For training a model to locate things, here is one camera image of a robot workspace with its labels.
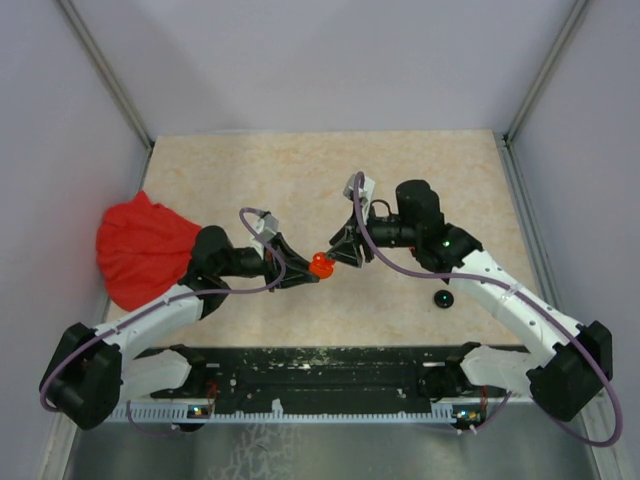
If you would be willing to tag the red crumpled cloth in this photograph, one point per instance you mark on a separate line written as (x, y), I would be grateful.
(142, 249)

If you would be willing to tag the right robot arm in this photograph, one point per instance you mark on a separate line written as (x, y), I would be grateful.
(460, 260)

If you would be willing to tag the aluminium corner post right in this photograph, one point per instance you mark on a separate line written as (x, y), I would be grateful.
(569, 28)

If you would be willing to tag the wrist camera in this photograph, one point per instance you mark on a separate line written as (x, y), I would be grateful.
(365, 190)
(266, 227)

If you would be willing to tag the aluminium corner post left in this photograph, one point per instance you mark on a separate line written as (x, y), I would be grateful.
(105, 71)

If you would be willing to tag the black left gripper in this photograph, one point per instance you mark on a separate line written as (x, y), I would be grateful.
(291, 258)

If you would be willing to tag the black round charging case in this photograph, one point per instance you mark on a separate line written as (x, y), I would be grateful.
(443, 299)

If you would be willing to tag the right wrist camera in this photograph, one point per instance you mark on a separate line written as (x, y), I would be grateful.
(365, 190)

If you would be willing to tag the aluminium corner post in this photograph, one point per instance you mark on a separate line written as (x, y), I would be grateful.
(569, 28)
(105, 71)

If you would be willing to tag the aluminium side rail right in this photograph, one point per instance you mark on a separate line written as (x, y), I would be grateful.
(530, 235)

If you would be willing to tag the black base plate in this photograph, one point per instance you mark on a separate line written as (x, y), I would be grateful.
(335, 380)

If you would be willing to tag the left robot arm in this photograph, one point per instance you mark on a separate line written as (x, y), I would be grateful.
(93, 370)

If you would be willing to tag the white slotted cable duct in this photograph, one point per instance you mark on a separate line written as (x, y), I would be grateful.
(185, 413)

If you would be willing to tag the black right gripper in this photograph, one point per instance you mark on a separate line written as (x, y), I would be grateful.
(347, 252)

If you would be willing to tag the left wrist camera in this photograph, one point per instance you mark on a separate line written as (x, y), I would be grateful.
(266, 227)

